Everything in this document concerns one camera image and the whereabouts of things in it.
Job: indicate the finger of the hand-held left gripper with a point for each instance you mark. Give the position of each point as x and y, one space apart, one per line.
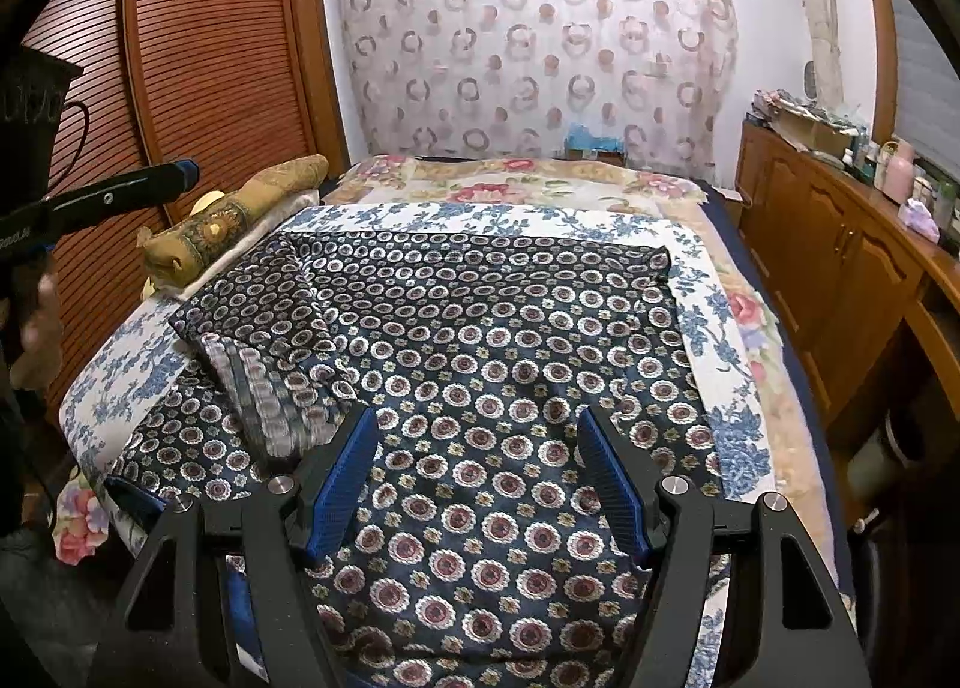
127 196

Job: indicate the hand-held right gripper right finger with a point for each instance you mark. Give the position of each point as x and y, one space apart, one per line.
622 493

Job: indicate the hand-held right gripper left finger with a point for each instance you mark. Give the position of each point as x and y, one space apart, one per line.
341 493

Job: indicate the navy patterned pajama top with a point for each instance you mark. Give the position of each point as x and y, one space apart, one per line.
487 395

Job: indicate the person's left hand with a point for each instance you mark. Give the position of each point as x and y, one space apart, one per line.
41 343

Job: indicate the yellow cushion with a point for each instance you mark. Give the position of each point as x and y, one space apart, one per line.
204 204

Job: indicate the brown patterned bolster pillow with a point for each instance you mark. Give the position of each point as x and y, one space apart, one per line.
247 204

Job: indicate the wooden louvered wardrobe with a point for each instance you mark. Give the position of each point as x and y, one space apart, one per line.
217 57

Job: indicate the wooden sideboard cabinet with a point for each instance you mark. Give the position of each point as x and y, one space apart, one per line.
825 253

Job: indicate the floral bed with quilt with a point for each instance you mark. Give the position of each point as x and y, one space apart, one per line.
525 181

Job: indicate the small wooden box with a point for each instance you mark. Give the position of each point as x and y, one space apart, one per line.
594 157

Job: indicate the purple tissue pack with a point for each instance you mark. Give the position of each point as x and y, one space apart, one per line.
922 219

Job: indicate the cardboard box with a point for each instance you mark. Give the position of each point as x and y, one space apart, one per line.
814 133

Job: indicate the pink thermos bottle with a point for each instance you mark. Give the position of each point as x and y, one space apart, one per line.
898 174

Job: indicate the sheer circle-patterned curtain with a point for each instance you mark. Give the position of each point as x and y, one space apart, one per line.
525 42

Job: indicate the green bottle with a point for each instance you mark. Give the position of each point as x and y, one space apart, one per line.
945 204

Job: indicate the small oval mirror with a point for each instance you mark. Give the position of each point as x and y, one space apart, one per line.
811 79

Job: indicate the grey window blind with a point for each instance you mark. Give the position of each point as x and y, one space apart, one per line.
930 73

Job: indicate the beige gathered drape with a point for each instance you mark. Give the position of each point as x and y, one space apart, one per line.
821 5

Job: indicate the wooden window frame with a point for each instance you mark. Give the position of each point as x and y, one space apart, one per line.
881 42

